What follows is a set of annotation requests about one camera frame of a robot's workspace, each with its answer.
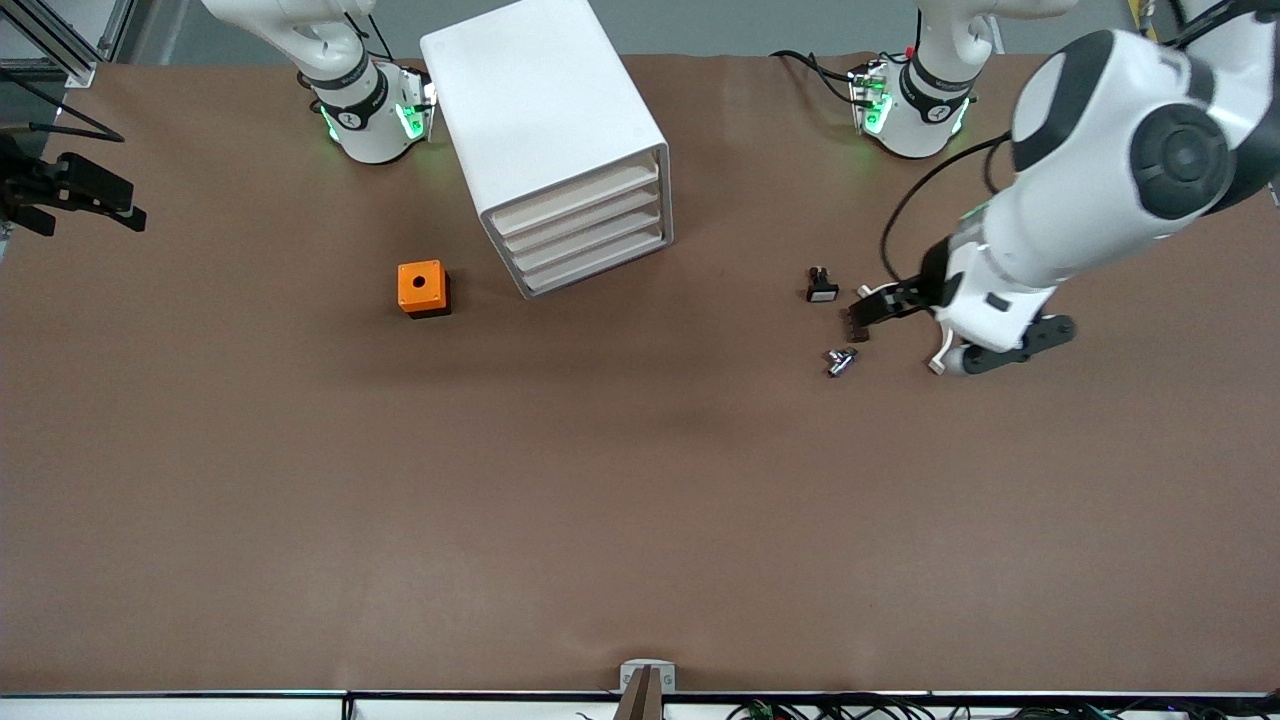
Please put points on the grey metal bracket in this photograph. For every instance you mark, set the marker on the grey metal bracket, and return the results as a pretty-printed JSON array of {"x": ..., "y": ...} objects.
[{"x": 648, "y": 668}]

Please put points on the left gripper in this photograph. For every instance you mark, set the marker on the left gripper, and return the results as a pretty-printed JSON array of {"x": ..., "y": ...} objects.
[{"x": 932, "y": 283}]

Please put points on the brown table mat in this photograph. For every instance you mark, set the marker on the brown table mat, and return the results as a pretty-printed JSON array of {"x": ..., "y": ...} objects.
[{"x": 640, "y": 550}]

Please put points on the aluminium frame profile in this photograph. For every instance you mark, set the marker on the aluminium frame profile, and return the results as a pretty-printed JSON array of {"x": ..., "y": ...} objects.
[{"x": 85, "y": 72}]

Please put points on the brown terminal block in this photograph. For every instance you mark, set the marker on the brown terminal block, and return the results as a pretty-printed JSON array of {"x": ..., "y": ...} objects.
[{"x": 857, "y": 334}]

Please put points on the black white push switch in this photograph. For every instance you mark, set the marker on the black white push switch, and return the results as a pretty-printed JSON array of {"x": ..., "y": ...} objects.
[{"x": 822, "y": 290}]

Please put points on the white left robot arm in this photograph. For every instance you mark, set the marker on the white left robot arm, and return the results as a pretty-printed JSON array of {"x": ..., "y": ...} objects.
[{"x": 1100, "y": 150}]

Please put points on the orange box with hole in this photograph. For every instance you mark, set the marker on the orange box with hole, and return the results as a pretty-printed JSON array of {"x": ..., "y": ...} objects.
[{"x": 420, "y": 285}]

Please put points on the silver metal switch part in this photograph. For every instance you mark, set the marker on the silver metal switch part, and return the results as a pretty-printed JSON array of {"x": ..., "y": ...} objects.
[{"x": 842, "y": 362}]

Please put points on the brown upright bar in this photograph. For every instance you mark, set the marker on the brown upright bar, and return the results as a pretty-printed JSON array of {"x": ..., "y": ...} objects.
[{"x": 640, "y": 705}]

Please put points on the right arm base connector panel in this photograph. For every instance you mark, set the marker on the right arm base connector panel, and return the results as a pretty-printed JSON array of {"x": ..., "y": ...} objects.
[{"x": 415, "y": 118}]

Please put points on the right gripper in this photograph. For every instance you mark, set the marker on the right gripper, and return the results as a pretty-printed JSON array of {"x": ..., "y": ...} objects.
[{"x": 25, "y": 187}]

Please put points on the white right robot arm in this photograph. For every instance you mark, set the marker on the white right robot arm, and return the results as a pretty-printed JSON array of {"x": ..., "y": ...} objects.
[{"x": 365, "y": 110}]

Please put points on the white curved plastic bracket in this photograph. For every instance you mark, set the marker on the white curved plastic bracket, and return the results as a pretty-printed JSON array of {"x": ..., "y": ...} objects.
[{"x": 937, "y": 365}]

